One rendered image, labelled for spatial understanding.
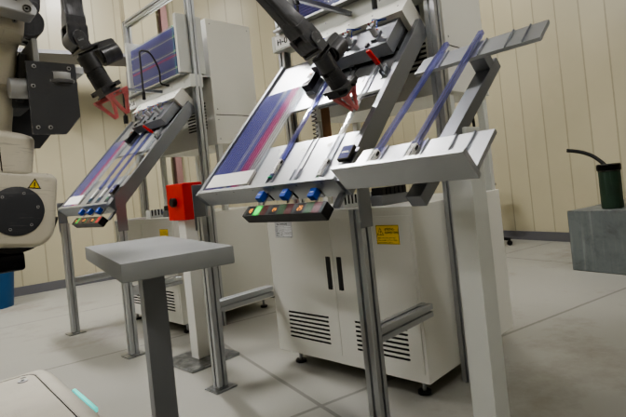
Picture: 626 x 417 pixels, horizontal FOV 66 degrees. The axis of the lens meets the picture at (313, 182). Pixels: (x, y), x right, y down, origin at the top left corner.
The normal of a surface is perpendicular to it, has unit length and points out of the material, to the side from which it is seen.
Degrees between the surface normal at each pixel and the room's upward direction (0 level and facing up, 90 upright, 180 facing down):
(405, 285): 90
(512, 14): 90
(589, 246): 90
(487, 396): 90
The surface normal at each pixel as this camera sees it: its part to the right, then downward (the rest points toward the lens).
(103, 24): 0.52, -0.06
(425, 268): 0.71, -0.07
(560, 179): -0.85, 0.08
